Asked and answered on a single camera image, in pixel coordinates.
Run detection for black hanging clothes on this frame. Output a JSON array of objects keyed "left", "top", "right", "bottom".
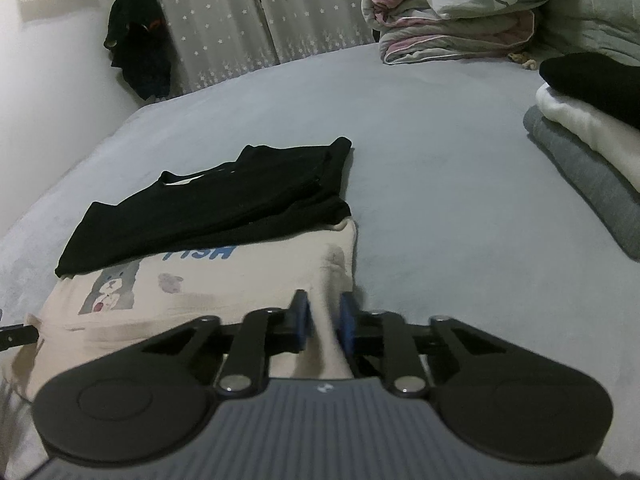
[{"left": 103, "top": 0, "right": 173, "bottom": 101}]

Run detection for black folded garment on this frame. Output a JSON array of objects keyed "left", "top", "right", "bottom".
[{"left": 539, "top": 52, "right": 640, "bottom": 130}]

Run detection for cream and black printed sweatshirt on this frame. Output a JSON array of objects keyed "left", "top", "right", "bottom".
[{"left": 10, "top": 136, "right": 358, "bottom": 396}]

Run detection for pink and grey folded quilt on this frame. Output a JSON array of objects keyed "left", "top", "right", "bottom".
[{"left": 361, "top": 0, "right": 538, "bottom": 66}]

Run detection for grey quilted blanket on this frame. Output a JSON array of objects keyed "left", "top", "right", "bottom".
[{"left": 537, "top": 0, "right": 640, "bottom": 68}]

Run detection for grey folded garment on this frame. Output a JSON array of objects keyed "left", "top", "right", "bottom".
[{"left": 522, "top": 105, "right": 640, "bottom": 261}]

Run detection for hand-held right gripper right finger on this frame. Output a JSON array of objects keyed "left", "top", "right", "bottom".
[{"left": 337, "top": 294, "right": 501, "bottom": 397}]

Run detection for white folded garment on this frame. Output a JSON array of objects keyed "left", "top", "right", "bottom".
[{"left": 535, "top": 84, "right": 640, "bottom": 193}]

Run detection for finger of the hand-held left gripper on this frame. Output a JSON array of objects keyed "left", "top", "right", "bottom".
[{"left": 0, "top": 325, "right": 40, "bottom": 352}]

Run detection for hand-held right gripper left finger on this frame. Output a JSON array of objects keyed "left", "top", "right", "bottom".
[{"left": 142, "top": 289, "right": 316, "bottom": 396}]

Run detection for beige knotted cord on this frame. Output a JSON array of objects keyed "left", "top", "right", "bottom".
[{"left": 507, "top": 51, "right": 540, "bottom": 70}]

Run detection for grey bed sheet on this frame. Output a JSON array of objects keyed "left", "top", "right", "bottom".
[{"left": 0, "top": 40, "right": 640, "bottom": 480}]

